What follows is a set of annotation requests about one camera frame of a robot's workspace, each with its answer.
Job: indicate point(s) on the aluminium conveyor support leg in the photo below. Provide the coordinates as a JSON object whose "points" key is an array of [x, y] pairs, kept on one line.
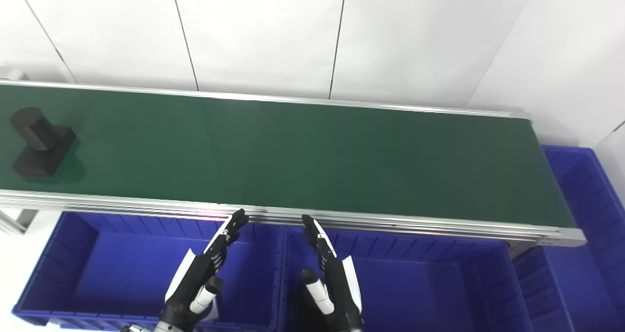
{"points": [[520, 248], [27, 219]]}

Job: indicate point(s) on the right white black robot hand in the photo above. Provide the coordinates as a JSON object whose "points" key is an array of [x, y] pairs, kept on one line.
{"points": [[342, 293]]}

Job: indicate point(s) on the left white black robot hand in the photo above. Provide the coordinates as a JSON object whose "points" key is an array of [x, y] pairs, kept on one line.
{"points": [[188, 283]]}

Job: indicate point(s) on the blue plastic bin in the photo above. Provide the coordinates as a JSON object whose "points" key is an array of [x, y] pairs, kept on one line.
{"points": [[122, 273], [439, 283], [576, 273]]}

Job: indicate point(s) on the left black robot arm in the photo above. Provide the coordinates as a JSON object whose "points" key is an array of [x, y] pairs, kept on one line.
{"points": [[166, 328]]}

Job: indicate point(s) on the green conveyor belt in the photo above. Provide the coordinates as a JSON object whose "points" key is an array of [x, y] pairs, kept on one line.
{"points": [[146, 202], [293, 151]]}

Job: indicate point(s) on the black cylinder block part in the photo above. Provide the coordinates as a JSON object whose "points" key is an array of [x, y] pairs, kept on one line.
{"points": [[44, 141]]}

